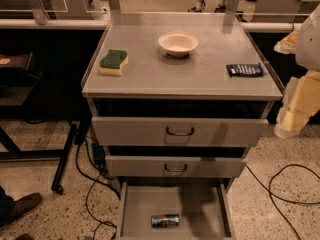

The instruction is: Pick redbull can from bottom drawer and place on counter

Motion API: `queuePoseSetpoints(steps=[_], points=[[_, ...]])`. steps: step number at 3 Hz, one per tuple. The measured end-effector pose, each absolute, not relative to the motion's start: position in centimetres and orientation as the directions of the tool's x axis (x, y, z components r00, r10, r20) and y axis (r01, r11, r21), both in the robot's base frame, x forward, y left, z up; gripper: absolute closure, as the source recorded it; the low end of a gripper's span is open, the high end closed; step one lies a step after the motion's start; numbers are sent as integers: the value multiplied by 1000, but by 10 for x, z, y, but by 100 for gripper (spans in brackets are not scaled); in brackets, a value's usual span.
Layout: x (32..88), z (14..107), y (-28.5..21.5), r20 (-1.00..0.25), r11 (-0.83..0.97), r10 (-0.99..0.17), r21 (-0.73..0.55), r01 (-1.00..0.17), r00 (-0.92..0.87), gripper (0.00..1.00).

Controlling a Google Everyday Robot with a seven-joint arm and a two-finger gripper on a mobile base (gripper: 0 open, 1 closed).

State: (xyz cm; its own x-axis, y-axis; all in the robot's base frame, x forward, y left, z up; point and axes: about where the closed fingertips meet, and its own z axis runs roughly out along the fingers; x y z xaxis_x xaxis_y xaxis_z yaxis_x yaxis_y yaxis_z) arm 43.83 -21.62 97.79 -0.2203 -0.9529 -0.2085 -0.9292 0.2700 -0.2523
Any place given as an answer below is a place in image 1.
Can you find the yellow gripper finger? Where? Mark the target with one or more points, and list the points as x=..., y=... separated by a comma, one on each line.
x=288, y=44
x=301, y=101

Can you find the grey middle drawer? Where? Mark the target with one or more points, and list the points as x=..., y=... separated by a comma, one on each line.
x=148, y=166

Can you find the grey open bottom drawer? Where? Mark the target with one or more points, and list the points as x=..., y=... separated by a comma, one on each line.
x=202, y=207

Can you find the blue silver redbull can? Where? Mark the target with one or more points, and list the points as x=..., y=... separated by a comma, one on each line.
x=165, y=220

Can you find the grey metal drawer cabinet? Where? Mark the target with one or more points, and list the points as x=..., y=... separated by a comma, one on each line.
x=156, y=84

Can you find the white horizontal rail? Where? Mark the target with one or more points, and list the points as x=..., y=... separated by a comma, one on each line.
x=54, y=24

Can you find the white paper bowl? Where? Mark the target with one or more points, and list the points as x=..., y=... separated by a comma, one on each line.
x=177, y=43

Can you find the grey top drawer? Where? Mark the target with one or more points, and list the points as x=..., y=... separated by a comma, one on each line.
x=193, y=132

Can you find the green yellow sponge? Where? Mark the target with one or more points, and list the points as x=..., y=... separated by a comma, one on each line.
x=113, y=62

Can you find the black power adapter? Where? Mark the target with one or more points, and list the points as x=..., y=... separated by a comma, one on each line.
x=98, y=154

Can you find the black table frame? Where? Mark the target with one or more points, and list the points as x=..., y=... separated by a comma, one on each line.
x=17, y=83

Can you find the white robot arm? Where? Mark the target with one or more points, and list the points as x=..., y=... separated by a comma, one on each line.
x=308, y=43

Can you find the brown shoe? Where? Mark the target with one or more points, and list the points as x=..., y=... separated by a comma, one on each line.
x=11, y=210

